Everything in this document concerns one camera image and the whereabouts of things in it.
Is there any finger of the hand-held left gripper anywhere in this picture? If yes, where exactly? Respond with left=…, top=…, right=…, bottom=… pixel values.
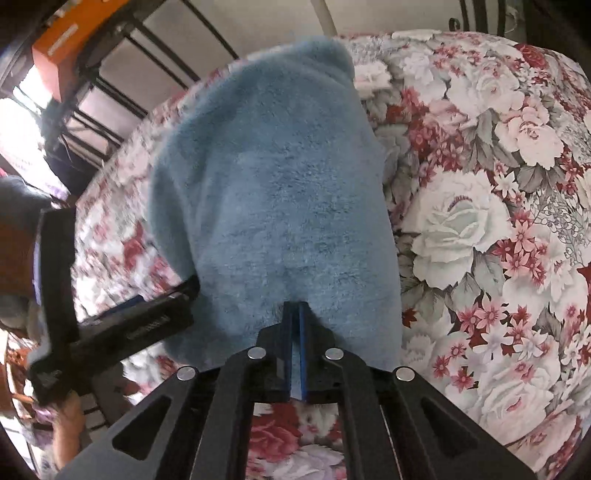
left=74, top=275, right=201, bottom=366

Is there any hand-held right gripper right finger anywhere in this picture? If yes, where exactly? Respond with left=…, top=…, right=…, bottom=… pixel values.
left=298, top=300, right=539, bottom=480

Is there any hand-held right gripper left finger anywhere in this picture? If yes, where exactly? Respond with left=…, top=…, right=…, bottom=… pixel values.
left=58, top=300, right=296, bottom=480

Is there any blue fleece garment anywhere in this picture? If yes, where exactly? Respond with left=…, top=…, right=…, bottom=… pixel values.
left=148, top=36, right=403, bottom=371

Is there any person's left hand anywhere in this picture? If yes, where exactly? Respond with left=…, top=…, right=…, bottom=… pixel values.
left=50, top=392, right=88, bottom=470

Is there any floral bedsheet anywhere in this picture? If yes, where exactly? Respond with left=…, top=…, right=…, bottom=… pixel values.
left=9, top=28, right=591, bottom=480

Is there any orange box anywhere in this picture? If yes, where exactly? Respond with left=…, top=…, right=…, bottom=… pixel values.
left=31, top=0, right=136, bottom=101

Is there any black metal bed frame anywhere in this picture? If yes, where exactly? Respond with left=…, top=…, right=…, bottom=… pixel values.
left=44, top=0, right=525, bottom=185

